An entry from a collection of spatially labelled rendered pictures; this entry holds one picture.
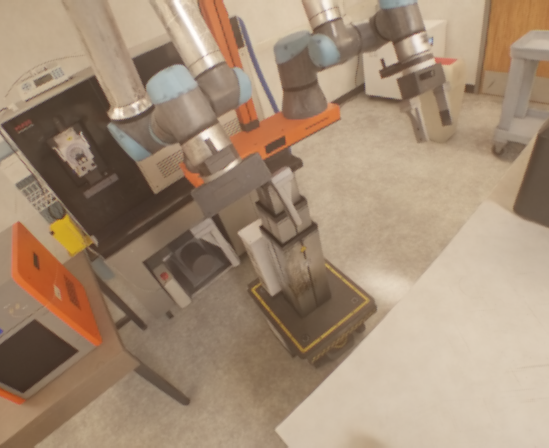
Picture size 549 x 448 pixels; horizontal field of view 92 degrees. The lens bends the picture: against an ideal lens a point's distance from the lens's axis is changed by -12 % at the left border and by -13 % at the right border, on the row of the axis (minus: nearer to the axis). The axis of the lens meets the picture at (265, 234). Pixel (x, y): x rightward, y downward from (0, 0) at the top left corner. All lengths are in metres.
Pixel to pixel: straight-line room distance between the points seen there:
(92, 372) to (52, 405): 0.18
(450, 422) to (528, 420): 0.14
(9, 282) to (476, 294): 1.24
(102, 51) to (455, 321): 0.93
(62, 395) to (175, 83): 1.10
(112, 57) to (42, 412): 1.13
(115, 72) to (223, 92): 0.24
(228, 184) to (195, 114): 0.12
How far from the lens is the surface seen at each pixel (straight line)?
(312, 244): 1.22
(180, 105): 0.49
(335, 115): 1.05
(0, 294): 1.11
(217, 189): 0.50
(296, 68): 0.97
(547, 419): 0.74
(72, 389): 1.28
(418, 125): 0.76
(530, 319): 0.82
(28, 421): 1.37
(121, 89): 0.75
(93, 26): 0.72
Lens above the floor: 1.55
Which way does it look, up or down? 41 degrees down
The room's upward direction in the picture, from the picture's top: 20 degrees counter-clockwise
